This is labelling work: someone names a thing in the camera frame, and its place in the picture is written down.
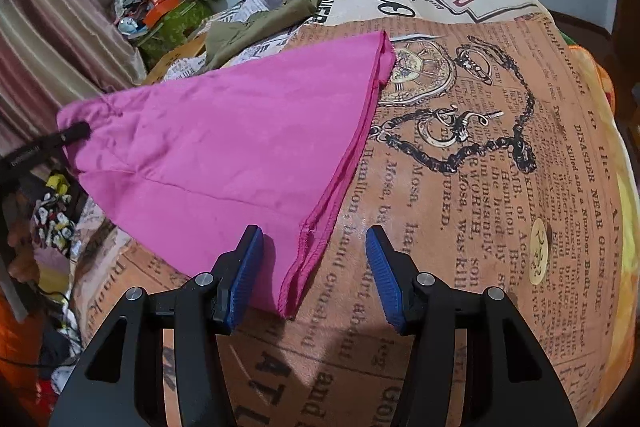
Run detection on pink pants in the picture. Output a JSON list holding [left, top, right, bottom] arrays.
[[58, 31, 395, 318]]

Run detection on striped pink curtain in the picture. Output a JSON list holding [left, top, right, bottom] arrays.
[[1, 0, 146, 153]]

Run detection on wooden lap desk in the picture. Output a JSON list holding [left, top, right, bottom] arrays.
[[142, 34, 206, 86]]

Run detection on orange box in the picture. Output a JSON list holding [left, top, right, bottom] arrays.
[[143, 0, 182, 28]]

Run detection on olive green pants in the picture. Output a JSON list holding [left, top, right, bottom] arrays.
[[203, 0, 321, 72]]

